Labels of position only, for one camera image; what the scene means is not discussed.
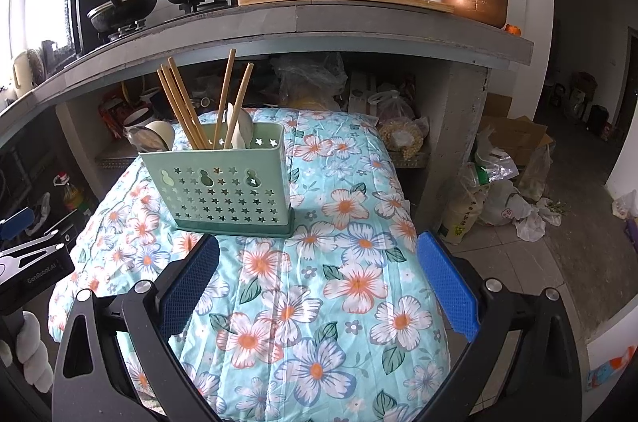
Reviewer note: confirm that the cooking oil bottle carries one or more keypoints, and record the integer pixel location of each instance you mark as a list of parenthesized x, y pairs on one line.
[(70, 197)]

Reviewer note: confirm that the white rice sack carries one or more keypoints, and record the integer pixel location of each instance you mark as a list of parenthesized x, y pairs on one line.
[(466, 207)]

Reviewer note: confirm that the cardboard box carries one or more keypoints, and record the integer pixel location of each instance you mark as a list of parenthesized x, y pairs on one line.
[(518, 133)]

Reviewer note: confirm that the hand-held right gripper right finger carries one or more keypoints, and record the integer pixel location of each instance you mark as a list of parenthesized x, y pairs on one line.
[(448, 285)]

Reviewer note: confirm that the concrete kitchen counter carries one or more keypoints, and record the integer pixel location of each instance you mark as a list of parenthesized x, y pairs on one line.
[(374, 25)]

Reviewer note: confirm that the green perforated utensil holder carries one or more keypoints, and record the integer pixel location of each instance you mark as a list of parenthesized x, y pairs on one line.
[(224, 197)]

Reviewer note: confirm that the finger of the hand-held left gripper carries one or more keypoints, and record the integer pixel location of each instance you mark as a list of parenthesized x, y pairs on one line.
[(35, 247), (17, 222)]

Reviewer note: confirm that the crumpled clear plastic bag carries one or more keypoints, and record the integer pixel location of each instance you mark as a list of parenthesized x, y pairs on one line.
[(394, 105)]

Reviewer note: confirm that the small orange fruit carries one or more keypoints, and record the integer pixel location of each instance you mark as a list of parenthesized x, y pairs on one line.
[(512, 29)]

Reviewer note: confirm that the cream thermos jug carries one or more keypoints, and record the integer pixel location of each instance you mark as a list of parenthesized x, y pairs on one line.
[(22, 73)]

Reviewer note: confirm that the gas stove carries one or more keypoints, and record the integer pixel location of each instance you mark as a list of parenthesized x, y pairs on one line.
[(149, 25)]

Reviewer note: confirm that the copper coloured pot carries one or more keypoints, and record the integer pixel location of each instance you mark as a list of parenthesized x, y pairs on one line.
[(473, 0)]

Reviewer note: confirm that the stack of white bowls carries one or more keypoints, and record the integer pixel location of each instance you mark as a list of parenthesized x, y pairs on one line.
[(134, 118)]

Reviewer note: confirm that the yellow filled plastic bag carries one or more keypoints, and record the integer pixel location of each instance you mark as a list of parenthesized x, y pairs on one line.
[(309, 78)]

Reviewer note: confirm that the wooden cutting board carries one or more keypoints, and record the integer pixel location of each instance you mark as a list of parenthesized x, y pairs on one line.
[(349, 0)]

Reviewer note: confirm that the white plastic bag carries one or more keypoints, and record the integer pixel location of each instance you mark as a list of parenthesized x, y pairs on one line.
[(508, 205)]

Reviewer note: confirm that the small black wok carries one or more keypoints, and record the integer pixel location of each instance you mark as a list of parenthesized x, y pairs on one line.
[(124, 10)]

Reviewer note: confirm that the person's left hand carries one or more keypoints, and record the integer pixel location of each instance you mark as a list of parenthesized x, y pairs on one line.
[(30, 347)]

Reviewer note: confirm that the white carton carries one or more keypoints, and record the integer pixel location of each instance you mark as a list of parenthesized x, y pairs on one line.
[(361, 95)]

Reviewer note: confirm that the cream rice spoon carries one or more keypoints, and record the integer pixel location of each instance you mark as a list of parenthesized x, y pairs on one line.
[(162, 133)]

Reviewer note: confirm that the floral blue blanket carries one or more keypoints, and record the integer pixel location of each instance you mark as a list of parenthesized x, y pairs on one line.
[(324, 282)]

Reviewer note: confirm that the white ceramic spoon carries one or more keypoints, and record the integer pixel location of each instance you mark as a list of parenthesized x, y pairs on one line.
[(244, 130)]

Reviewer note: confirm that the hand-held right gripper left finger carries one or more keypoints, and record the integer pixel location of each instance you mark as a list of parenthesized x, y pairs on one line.
[(187, 287)]

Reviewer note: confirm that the window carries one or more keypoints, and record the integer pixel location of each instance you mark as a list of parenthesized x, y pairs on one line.
[(15, 13)]

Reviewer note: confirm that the bag of corn kernels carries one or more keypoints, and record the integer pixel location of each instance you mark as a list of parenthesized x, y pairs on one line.
[(401, 135)]

